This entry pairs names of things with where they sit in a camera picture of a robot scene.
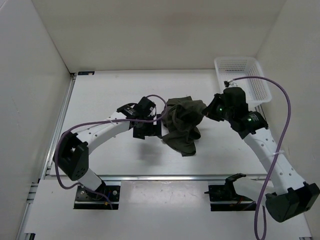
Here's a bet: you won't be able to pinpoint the olive green shorts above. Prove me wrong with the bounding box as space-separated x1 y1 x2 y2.
162 96 207 157

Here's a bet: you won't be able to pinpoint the aluminium left side rail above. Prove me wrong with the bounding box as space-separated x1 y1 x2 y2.
14 72 78 240

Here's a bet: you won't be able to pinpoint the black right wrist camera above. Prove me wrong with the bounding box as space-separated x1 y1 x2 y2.
222 87 248 108

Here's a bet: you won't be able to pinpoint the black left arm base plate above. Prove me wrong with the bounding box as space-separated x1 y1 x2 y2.
73 185 121 210

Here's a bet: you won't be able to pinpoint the aluminium right side rail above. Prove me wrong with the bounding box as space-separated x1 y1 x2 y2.
254 105 266 118

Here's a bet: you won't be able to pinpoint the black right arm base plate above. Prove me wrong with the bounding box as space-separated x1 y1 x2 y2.
204 185 257 212

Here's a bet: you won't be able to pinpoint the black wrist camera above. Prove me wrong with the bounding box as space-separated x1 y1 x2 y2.
134 96 156 117
222 87 248 108

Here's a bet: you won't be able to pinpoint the white perforated plastic basket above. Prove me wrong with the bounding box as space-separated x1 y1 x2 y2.
214 56 272 109

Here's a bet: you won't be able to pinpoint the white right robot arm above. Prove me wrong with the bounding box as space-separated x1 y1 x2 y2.
202 93 320 223

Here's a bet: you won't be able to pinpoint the aluminium front table rail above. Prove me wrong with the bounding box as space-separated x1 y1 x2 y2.
43 173 267 183

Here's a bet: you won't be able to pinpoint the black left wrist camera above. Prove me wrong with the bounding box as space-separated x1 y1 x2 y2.
134 96 156 117

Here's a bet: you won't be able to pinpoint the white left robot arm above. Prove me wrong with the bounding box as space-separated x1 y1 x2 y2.
53 97 168 201

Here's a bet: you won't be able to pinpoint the blue corner label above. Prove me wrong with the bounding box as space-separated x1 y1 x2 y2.
77 71 95 76

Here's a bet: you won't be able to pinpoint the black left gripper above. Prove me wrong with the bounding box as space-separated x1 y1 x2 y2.
132 113 161 140

